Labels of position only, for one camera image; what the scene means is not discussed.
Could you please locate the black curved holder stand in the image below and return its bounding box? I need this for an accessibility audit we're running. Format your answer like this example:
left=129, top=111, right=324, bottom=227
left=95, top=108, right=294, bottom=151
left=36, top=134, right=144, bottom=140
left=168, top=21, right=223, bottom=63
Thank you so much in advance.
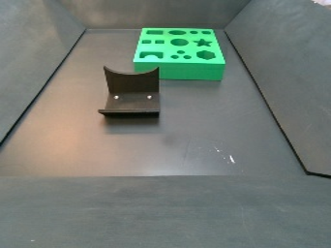
left=99, top=67, right=160, bottom=116

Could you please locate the green shape sorter block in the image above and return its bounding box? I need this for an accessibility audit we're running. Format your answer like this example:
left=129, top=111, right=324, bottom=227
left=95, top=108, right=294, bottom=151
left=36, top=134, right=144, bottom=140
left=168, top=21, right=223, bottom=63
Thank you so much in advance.
left=133, top=28, right=227, bottom=80

